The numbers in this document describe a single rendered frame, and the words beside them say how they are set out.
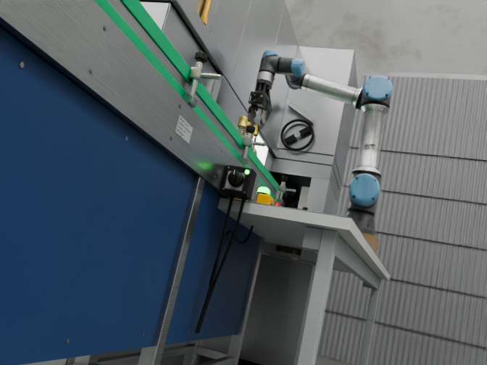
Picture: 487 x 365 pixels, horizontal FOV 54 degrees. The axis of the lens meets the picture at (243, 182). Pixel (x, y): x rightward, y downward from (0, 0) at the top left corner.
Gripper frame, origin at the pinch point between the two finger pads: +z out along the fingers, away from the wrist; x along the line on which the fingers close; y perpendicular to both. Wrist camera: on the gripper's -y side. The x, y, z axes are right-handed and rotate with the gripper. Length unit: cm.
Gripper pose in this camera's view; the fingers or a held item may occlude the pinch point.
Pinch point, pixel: (255, 127)
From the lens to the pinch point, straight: 209.4
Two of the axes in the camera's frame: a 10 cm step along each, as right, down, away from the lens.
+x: 9.4, 1.5, -3.2
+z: -2.2, 9.5, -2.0
